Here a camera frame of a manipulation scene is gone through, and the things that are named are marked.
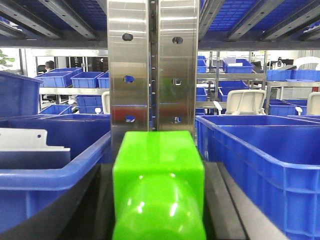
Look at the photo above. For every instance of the white plastic plate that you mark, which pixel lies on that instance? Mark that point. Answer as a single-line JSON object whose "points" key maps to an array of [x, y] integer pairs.
{"points": [[27, 140]]}

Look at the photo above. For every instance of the blue bin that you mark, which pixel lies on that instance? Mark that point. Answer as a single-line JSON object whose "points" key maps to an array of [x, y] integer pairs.
{"points": [[26, 189], [275, 161]]}

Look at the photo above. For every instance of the seated person in background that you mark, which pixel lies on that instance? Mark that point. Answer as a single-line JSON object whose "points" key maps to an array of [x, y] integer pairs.
{"points": [[49, 65]]}

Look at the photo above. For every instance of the blue bin near left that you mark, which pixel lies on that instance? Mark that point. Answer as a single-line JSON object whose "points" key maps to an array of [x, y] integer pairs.
{"points": [[26, 189]]}

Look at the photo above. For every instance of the green plastic block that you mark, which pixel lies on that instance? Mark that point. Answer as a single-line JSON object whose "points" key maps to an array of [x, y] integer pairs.
{"points": [[158, 181]]}

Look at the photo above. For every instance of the blue bin near right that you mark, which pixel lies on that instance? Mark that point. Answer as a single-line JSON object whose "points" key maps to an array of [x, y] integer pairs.
{"points": [[275, 161]]}

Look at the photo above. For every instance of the stainless steel shelf post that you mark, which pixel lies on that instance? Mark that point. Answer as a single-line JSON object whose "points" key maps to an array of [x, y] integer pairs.
{"points": [[152, 55]]}

